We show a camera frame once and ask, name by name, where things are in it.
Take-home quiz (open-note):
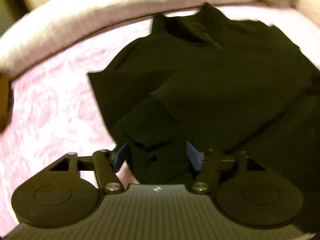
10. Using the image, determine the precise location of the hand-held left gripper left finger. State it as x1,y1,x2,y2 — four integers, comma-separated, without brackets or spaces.
50,142,129,194

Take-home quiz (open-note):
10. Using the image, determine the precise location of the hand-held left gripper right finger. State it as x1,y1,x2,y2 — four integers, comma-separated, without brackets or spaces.
186,141,269,194

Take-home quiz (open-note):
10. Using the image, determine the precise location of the black zip jacket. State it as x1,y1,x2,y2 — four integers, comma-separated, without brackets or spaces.
87,2,320,233

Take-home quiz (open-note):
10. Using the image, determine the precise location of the pink rose print blanket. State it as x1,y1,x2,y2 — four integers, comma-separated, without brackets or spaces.
0,7,320,230

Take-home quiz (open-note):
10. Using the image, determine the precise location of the brown wooden furniture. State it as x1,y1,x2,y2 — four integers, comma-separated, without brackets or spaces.
0,72,14,133

